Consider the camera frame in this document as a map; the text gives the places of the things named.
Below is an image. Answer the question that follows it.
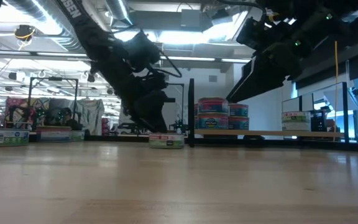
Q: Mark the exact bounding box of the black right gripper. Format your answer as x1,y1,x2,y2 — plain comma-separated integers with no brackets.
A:
226,9,347,103

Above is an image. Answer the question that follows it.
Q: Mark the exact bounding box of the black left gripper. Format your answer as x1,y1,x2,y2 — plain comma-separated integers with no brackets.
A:
116,62,170,133

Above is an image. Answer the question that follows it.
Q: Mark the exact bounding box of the wooden shelf board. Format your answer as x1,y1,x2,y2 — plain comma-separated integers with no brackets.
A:
193,129,345,138

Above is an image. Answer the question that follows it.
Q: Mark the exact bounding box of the grey cloth cover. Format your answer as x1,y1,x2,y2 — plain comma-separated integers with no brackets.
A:
48,98,105,136

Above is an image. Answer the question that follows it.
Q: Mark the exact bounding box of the long ceiling light fixture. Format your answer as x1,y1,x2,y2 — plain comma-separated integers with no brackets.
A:
160,55,251,63

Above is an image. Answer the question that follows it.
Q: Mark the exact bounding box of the grey ceiling box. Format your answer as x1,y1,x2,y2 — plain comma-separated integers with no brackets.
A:
180,8,204,32

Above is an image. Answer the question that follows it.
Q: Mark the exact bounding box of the colourful patchwork quilt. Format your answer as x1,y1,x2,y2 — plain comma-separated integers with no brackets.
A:
4,96,51,129

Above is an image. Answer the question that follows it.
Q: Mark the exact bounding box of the black metal rig frame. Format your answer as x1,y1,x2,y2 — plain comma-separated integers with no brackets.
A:
26,76,80,129
163,82,185,125

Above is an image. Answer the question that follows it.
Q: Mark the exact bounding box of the black metal shelf frame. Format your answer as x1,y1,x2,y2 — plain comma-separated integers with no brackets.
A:
187,78,350,149

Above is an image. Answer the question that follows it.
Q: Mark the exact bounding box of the black ceiling cable reel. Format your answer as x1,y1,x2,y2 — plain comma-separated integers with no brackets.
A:
13,24,36,43

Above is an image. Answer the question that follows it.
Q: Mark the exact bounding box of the large silver air duct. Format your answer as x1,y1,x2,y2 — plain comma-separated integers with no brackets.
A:
3,0,85,54

